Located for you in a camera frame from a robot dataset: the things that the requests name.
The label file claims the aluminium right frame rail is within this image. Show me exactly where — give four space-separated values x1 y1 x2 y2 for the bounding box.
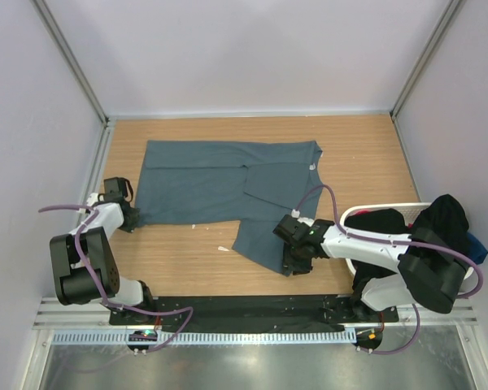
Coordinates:
390 0 465 123

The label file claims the white laundry basket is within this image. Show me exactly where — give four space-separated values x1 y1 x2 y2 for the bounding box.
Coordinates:
342 194 469 257

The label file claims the white slotted cable duct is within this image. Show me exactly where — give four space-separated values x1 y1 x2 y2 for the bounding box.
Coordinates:
52 328 356 347

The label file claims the black t-shirt in basket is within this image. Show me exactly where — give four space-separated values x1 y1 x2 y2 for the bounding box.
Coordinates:
345 193 471 304

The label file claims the teal blue t-shirt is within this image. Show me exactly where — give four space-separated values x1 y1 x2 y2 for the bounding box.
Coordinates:
135 141 322 275

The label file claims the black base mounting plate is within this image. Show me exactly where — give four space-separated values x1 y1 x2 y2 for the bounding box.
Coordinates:
108 295 400 326

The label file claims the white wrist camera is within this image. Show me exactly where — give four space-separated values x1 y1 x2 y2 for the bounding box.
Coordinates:
78 193 99 214
290 209 314 226

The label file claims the aluminium frame rail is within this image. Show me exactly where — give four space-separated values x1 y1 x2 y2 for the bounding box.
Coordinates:
33 292 479 329
30 0 108 126
390 0 465 123

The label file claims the aluminium left frame rail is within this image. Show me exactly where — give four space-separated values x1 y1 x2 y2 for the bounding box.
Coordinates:
30 0 108 126

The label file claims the aluminium front frame rail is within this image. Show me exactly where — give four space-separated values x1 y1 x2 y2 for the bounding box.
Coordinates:
33 292 479 329

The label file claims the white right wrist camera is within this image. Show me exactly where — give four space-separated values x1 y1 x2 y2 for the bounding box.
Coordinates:
290 209 314 226

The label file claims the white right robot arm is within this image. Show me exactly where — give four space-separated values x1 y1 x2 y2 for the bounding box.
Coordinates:
273 214 470 322

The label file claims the blue garment in basket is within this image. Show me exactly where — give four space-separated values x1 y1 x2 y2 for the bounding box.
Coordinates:
467 232 488 265

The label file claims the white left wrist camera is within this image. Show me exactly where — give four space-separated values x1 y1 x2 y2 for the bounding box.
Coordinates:
78 193 99 214

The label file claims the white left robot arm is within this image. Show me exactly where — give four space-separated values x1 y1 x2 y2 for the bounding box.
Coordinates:
41 177 156 325

